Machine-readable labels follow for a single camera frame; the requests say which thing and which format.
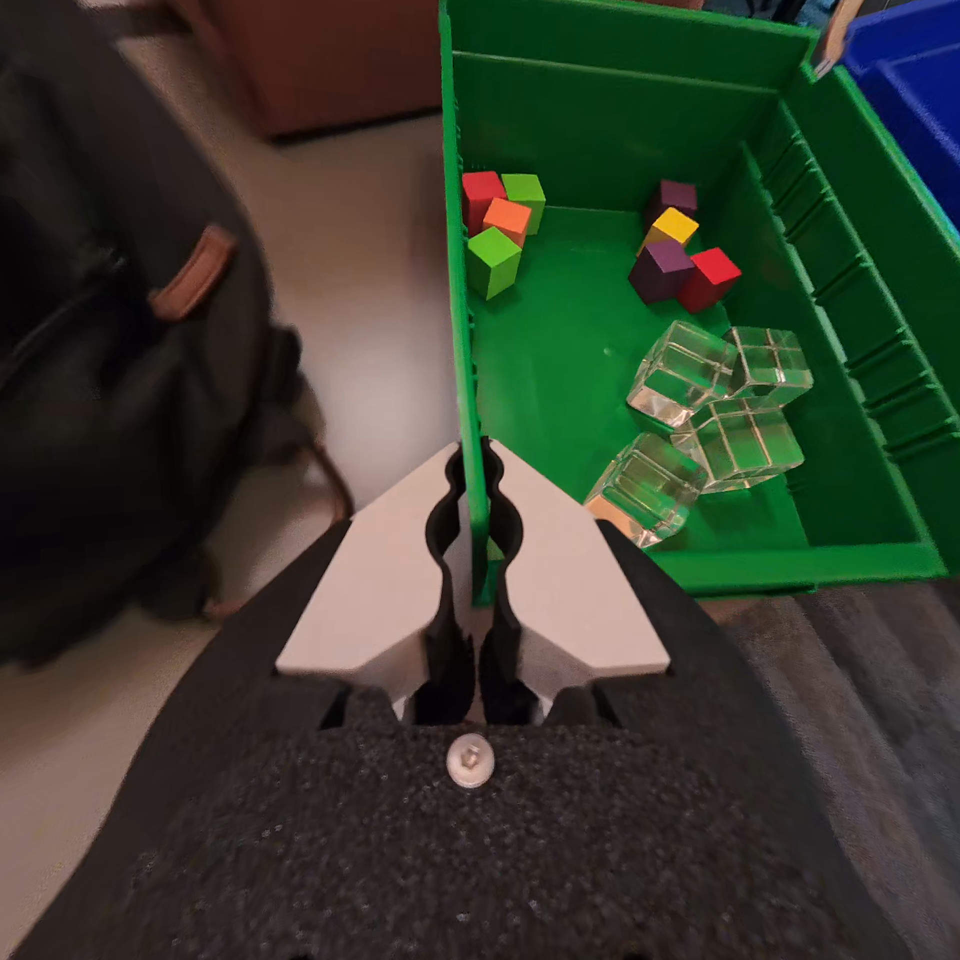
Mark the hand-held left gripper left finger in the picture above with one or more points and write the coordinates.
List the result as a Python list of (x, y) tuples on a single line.
[(375, 592)]

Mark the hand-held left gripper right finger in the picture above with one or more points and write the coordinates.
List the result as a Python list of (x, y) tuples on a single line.
[(577, 592)]

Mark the green plastic bin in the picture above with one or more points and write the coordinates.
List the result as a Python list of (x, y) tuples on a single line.
[(570, 360)]

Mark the red wooden cube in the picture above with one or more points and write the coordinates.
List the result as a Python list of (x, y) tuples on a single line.
[(710, 279), (480, 195)]

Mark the grey desk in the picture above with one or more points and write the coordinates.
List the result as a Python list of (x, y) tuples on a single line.
[(862, 712)]

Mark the clear acrylic cube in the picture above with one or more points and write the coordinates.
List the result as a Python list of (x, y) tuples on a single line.
[(739, 446), (645, 487), (772, 364), (679, 375)]

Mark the purple wooden cube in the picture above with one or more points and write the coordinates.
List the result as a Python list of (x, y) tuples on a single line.
[(675, 196), (660, 271)]

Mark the green wooden cube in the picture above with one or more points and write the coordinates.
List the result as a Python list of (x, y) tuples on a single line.
[(526, 193), (493, 262)]

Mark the black backpack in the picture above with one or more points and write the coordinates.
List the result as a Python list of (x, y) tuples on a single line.
[(97, 337)]

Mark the yellow wooden cube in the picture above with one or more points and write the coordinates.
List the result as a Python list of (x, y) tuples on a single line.
[(673, 225)]

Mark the orange wooden cube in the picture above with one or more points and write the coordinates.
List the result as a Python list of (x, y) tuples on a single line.
[(506, 217)]

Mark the brown wooden cabinet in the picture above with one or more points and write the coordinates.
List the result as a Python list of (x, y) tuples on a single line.
[(315, 60)]

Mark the blue plastic bin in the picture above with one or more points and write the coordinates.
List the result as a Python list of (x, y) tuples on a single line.
[(915, 75)]

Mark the pale tan tag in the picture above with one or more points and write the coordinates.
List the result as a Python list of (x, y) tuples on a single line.
[(836, 30)]

